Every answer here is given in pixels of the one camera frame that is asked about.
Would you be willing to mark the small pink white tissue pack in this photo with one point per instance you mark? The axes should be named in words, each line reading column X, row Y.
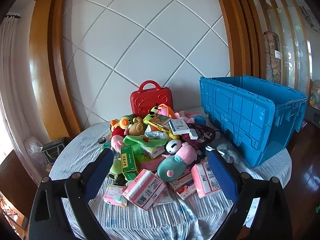
column 113, row 196

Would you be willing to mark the clear plastic bag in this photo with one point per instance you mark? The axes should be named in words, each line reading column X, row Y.
column 35, row 148

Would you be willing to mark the yellow green printed box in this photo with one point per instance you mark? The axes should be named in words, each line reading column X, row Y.
column 160, row 122

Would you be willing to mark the rolled patterned carpet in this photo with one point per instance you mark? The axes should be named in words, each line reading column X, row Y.
column 272, row 55

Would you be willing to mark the wooden slatted glass partition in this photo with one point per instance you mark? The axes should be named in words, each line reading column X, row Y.
column 282, row 17

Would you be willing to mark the green frog plush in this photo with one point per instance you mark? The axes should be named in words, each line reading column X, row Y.
column 152, row 112

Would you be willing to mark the red white flat box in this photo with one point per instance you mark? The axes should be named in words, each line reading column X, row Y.
column 181, row 180
column 186, row 192

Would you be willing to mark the brown wooden cabinet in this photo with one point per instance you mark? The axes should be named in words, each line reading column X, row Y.
column 15, row 180

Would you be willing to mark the large pink tissue pack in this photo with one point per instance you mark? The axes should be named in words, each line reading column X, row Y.
column 145, row 188

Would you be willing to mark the white blue packet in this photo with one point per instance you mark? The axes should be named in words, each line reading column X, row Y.
column 163, row 200

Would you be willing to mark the dark branch wall decoration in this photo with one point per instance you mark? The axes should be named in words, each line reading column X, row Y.
column 308, row 17

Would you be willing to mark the crinkled silver green packet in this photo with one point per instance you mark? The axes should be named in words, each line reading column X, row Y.
column 156, row 133

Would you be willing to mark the pink pig plush blue body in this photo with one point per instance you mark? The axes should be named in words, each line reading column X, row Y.
column 197, row 120

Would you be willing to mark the pink plush orange hood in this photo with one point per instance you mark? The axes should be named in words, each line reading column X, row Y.
column 166, row 111

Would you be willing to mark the white round plush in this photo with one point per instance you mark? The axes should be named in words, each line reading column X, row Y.
column 173, row 146

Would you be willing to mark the dark maroon printed pillow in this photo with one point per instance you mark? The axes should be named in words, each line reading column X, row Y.
column 200, row 135

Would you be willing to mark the yellow white small box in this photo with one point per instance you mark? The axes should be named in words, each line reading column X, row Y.
column 152, row 152

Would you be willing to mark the small light green plush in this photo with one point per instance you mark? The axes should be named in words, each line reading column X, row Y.
column 115, row 167

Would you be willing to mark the striped cloth-covered desktop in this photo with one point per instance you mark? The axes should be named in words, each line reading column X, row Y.
column 82, row 142

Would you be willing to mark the yellow bear plush red shirt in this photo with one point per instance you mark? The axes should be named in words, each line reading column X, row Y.
column 115, row 127

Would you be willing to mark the yellow plush toy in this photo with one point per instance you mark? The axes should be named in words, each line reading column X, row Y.
column 173, row 136

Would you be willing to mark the black square box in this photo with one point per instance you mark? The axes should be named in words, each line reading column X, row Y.
column 55, row 150

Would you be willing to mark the brown bear plush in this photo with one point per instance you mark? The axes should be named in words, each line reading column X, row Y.
column 136, row 127

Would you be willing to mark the white box teal print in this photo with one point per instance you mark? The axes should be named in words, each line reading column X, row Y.
column 178, row 126

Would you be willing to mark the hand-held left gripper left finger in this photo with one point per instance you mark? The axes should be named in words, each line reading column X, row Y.
column 100, row 172

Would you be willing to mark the white curtain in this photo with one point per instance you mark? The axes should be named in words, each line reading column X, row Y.
column 10, row 75

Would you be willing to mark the wooden wall frame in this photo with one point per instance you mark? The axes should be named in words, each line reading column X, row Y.
column 240, row 30
column 45, row 67

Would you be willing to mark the pink pig plush teal body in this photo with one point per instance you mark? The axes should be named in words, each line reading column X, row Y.
column 172, row 167

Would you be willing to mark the pink flat pouch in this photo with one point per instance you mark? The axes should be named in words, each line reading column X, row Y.
column 151, row 163

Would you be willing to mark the blue plastic crate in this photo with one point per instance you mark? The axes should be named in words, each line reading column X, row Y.
column 245, row 120

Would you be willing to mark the green medicine box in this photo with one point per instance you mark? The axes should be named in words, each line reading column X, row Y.
column 128, row 161

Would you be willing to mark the black tape roll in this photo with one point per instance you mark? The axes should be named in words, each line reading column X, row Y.
column 102, row 140

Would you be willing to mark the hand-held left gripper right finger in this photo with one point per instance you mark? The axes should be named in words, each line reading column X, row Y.
column 222, row 175

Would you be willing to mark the yellow duck plush green hood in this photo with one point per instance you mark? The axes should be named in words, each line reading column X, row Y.
column 125, row 122

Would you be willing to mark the grey fluffy plush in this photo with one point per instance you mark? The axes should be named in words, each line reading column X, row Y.
column 228, row 153

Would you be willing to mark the red carry case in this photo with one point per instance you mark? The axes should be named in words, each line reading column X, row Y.
column 145, row 100

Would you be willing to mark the pink plush toy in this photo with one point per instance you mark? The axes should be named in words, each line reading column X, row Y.
column 117, row 142

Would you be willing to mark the small black plush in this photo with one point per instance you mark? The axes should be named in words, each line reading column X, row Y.
column 120, row 180

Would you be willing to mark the pink tissue pack white label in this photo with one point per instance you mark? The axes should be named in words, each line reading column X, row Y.
column 206, row 180

